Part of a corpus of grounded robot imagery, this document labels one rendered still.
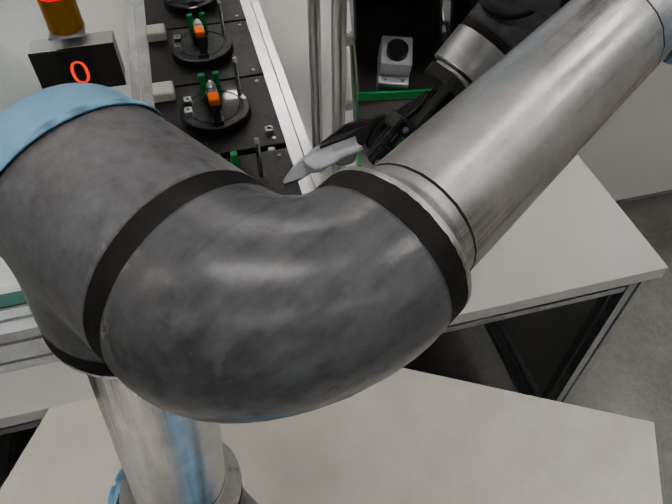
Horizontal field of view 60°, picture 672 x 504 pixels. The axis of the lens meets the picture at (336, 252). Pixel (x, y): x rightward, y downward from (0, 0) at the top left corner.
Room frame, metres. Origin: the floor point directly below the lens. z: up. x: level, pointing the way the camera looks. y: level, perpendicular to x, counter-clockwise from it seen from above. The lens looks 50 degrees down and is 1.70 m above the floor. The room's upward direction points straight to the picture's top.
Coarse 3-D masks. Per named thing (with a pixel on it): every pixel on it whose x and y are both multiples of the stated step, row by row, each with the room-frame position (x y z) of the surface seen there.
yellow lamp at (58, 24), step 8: (64, 0) 0.78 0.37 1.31; (72, 0) 0.80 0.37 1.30; (40, 8) 0.78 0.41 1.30; (48, 8) 0.78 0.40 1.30; (56, 8) 0.78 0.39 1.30; (64, 8) 0.78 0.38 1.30; (72, 8) 0.79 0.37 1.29; (48, 16) 0.78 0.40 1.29; (56, 16) 0.78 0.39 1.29; (64, 16) 0.78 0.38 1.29; (72, 16) 0.79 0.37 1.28; (80, 16) 0.80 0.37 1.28; (48, 24) 0.78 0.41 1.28; (56, 24) 0.78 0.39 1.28; (64, 24) 0.78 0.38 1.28; (72, 24) 0.78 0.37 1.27; (80, 24) 0.80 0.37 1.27; (56, 32) 0.78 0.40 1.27; (64, 32) 0.78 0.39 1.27; (72, 32) 0.78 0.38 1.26
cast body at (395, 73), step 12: (384, 36) 0.75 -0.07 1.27; (396, 36) 0.76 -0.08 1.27; (384, 48) 0.74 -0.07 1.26; (396, 48) 0.73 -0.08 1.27; (408, 48) 0.73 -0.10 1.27; (384, 60) 0.72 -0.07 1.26; (396, 60) 0.72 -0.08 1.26; (408, 60) 0.72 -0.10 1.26; (384, 72) 0.72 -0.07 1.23; (396, 72) 0.72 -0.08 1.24; (408, 72) 0.72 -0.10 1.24; (384, 84) 0.72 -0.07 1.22; (396, 84) 0.72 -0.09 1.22; (408, 84) 0.72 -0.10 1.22
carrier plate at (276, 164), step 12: (240, 156) 0.85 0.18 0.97; (252, 156) 0.85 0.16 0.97; (264, 156) 0.85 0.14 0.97; (276, 156) 0.85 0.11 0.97; (288, 156) 0.85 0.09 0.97; (252, 168) 0.82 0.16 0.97; (264, 168) 0.82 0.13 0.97; (276, 168) 0.82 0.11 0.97; (288, 168) 0.82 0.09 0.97; (276, 180) 0.79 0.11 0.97; (276, 192) 0.76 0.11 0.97; (288, 192) 0.76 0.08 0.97; (300, 192) 0.76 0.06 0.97
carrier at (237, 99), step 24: (216, 72) 1.03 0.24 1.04; (168, 96) 1.03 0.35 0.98; (192, 96) 1.02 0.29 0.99; (240, 96) 1.02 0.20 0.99; (264, 96) 1.05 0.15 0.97; (168, 120) 0.96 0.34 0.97; (192, 120) 0.94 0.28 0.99; (240, 120) 0.94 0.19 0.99; (264, 120) 0.96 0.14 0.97; (216, 144) 0.89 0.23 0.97; (240, 144) 0.89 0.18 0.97; (264, 144) 0.89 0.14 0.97
